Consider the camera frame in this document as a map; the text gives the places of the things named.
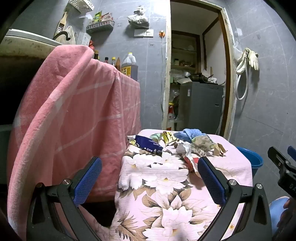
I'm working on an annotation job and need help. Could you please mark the hanging white plastic bag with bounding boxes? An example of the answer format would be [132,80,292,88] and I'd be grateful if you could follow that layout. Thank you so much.
[127,5,149,29]

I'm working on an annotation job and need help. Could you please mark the red snack packet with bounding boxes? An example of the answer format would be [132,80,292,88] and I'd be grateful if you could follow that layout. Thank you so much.
[183,156,200,172]

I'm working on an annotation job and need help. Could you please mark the wooden storage shelf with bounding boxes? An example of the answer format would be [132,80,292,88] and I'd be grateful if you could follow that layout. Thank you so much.
[171,34,200,70]

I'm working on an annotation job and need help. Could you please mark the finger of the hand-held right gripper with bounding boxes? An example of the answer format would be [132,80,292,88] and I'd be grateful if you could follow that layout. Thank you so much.
[268,146,292,173]
[287,146,296,162]

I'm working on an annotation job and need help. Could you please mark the dark blue snack packet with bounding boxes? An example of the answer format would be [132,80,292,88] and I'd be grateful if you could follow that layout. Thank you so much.
[134,135,164,156]

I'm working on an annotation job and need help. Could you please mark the white crumpled paper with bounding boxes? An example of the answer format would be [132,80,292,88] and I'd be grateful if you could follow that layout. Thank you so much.
[176,142,192,160]

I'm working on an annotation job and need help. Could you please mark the metal wall spice rack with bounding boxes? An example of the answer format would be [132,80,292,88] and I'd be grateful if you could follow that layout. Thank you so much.
[86,20,115,33]

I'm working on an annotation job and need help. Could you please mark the yellow snack packet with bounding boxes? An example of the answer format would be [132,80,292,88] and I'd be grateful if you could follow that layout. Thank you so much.
[162,131,177,146]

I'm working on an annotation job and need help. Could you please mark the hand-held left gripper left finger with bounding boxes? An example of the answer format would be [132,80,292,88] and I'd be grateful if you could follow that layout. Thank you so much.
[26,156,103,241]

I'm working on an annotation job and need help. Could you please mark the white sack red label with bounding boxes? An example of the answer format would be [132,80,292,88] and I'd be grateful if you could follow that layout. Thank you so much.
[166,104,177,130]

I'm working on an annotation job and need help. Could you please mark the tan paper scraps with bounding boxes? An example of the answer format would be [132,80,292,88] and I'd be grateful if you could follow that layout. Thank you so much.
[213,143,228,157]

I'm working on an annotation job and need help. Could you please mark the wooden door frame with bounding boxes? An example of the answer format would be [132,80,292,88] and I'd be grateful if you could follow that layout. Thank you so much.
[161,0,236,141]

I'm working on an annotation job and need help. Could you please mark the blue rounded object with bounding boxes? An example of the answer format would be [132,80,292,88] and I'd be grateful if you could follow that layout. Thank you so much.
[269,197,290,234]

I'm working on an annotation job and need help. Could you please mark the white hose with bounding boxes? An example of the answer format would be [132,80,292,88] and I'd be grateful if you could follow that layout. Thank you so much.
[235,67,249,100]

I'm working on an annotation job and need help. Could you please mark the row of seasoning packets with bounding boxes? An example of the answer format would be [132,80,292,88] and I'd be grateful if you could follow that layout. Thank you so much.
[94,11,113,24]

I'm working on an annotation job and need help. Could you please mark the white sink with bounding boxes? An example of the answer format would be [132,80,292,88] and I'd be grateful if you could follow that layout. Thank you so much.
[0,29,64,58]

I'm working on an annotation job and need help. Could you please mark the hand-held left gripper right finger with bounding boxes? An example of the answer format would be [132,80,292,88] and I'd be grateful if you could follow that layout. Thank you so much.
[196,156,272,241]

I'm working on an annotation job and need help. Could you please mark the beige hanging cloth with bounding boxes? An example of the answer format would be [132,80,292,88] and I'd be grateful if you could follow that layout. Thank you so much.
[63,25,77,45]

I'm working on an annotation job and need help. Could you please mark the grey cabinet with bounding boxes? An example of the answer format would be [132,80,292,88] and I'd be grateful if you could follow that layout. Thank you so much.
[179,82,224,136]

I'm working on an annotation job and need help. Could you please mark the blue plastic bucket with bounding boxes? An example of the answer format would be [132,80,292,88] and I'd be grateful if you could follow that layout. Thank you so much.
[236,146,264,179]

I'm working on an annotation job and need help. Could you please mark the metal utensil holder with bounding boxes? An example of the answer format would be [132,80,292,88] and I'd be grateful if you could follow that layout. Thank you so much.
[76,31,91,46]

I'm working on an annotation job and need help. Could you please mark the black wok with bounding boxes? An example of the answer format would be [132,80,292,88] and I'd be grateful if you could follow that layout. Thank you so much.
[188,72,210,82]

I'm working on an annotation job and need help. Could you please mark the grey paper wrapper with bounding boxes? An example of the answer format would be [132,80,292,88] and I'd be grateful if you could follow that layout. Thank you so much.
[191,135,214,158]

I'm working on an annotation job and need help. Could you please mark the wall socket panel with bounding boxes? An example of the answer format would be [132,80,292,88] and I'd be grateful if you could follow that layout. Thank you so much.
[134,29,154,38]

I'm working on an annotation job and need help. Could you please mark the perforated metal wall basket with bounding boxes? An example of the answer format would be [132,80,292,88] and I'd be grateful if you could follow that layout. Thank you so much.
[68,0,95,14]

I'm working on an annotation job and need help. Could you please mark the blue cloth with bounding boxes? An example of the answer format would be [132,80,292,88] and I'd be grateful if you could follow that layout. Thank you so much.
[177,128,205,143]

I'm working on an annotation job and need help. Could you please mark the white rubber glove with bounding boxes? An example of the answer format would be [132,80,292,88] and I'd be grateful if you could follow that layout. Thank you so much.
[245,47,259,71]
[236,50,246,73]

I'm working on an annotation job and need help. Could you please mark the pink floral tablecloth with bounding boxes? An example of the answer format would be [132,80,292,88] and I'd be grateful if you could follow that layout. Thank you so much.
[110,128,253,241]

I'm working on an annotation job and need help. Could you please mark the black faucet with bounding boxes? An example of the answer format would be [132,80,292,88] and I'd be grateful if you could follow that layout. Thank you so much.
[53,31,71,42]

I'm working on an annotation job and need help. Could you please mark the pink checked towel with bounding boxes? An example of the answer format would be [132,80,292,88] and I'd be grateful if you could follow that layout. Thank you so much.
[7,44,141,241]

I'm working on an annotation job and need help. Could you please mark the large cooking oil bottle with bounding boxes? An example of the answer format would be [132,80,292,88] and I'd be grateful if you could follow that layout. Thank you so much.
[121,52,139,81]

